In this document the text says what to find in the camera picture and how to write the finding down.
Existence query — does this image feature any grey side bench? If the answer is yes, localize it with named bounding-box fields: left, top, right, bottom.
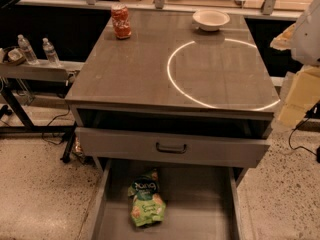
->
left=0, top=59, right=85, bottom=164

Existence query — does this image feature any back metal rail shelf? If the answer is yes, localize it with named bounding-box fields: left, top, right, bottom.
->
left=19, top=0, right=313, bottom=20

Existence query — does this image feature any green rice chip bag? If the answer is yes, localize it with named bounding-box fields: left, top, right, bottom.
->
left=128, top=169, right=166, bottom=227

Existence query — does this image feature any orange soda can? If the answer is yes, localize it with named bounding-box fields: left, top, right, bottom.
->
left=111, top=3, right=131, bottom=39

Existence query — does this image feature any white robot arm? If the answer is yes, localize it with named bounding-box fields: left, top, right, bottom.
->
left=270, top=0, right=320, bottom=128

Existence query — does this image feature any black floor cable left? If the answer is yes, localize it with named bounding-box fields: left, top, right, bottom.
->
left=40, top=107, right=76, bottom=146

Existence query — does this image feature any right clear water bottle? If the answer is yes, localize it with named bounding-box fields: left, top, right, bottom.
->
left=42, top=38, right=61, bottom=67

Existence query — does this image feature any black floor cable right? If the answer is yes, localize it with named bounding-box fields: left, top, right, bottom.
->
left=287, top=103, right=320, bottom=164

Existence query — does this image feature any small round container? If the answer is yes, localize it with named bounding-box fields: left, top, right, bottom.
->
left=3, top=47, right=25, bottom=66

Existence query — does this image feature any left clear water bottle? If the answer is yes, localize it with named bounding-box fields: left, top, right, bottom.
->
left=18, top=34, right=38, bottom=65

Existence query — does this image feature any clear water bottle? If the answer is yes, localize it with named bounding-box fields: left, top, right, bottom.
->
left=18, top=34, right=38, bottom=65
left=42, top=38, right=61, bottom=67

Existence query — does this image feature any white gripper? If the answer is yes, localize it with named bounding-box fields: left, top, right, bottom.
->
left=270, top=23, right=320, bottom=128

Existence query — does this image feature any open middle drawer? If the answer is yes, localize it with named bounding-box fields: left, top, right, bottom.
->
left=88, top=159, right=244, bottom=240

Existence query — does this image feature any black floor cable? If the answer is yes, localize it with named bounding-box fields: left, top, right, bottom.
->
left=40, top=107, right=76, bottom=146
left=287, top=103, right=320, bottom=164

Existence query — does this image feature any white bowl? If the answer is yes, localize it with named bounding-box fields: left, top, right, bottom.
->
left=193, top=10, right=230, bottom=31

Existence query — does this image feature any top drawer with handle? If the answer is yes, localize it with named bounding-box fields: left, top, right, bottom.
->
left=76, top=127, right=270, bottom=168

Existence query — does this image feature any grey drawer cabinet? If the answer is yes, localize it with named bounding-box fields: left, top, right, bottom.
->
left=64, top=9, right=282, bottom=172

